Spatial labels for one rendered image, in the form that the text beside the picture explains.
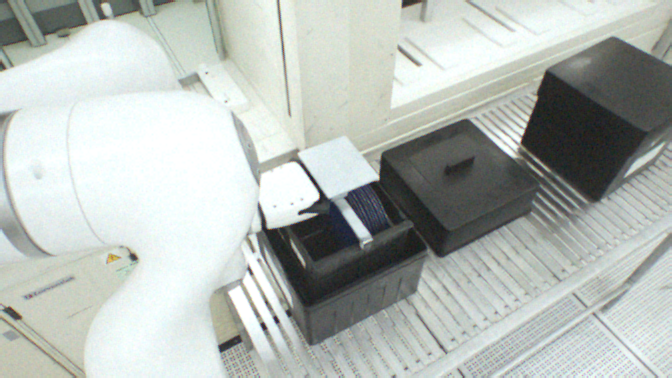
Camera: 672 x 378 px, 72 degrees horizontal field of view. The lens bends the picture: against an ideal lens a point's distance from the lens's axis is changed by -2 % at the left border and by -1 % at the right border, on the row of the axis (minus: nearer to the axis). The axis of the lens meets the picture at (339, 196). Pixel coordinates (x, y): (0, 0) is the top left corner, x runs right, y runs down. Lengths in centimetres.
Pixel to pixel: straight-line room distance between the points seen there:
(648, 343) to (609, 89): 116
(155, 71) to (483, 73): 119
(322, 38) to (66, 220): 75
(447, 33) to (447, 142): 51
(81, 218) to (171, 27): 147
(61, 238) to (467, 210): 92
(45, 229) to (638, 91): 125
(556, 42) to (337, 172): 109
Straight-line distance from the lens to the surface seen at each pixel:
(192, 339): 38
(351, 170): 82
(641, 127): 124
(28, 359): 151
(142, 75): 43
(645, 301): 228
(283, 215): 77
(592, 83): 132
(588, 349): 206
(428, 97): 140
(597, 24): 189
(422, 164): 119
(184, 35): 170
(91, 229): 32
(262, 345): 104
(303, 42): 97
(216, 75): 143
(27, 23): 181
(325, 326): 97
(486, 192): 116
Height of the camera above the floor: 171
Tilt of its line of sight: 50 degrees down
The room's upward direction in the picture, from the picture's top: straight up
